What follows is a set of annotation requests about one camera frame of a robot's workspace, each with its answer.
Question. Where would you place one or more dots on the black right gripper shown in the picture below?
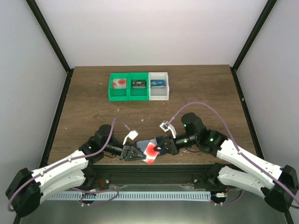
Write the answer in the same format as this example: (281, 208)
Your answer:
(171, 146)

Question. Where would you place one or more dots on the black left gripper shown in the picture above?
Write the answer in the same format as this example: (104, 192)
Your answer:
(124, 152)

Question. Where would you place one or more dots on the blue leather card holder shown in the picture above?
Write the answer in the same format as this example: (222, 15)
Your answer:
(142, 144)

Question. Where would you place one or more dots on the white card with red dot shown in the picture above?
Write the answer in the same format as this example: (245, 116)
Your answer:
(150, 154)

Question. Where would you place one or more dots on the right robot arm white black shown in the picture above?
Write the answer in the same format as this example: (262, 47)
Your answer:
(275, 184)

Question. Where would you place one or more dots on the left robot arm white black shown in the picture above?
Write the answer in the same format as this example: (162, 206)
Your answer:
(29, 189)

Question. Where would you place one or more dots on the blue card in bin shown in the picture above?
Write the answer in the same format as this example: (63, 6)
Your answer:
(158, 83)

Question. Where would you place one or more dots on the black card in bin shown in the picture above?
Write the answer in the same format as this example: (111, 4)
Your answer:
(139, 84)

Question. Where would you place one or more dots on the red white card in bin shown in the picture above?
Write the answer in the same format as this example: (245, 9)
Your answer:
(119, 83)

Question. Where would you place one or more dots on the white plastic bin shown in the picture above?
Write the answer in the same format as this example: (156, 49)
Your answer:
(159, 94)

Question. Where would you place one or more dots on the middle green plastic bin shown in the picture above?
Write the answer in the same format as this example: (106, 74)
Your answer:
(138, 94)

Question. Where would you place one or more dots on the green plastic bin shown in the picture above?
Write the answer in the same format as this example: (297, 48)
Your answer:
(117, 94)
(138, 94)

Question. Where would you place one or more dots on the left green plastic bin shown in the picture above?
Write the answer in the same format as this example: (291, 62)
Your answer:
(117, 94)

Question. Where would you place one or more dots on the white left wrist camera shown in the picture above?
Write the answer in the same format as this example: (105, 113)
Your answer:
(131, 135)

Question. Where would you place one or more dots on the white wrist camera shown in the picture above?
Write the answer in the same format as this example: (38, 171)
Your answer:
(131, 135)
(166, 126)

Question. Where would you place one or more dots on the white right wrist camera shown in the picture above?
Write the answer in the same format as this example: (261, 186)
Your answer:
(166, 126)

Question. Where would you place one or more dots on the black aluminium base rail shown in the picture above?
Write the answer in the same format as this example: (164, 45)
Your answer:
(199, 176)

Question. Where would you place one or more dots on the light blue slotted cable duct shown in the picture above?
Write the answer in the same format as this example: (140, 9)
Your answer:
(136, 196)

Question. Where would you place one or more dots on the right black frame post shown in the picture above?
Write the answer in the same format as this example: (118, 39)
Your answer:
(254, 33)

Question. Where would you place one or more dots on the black frame post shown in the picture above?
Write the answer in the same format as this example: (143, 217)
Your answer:
(48, 33)
(254, 33)

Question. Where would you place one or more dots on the left black frame post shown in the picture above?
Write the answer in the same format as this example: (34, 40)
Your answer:
(48, 33)

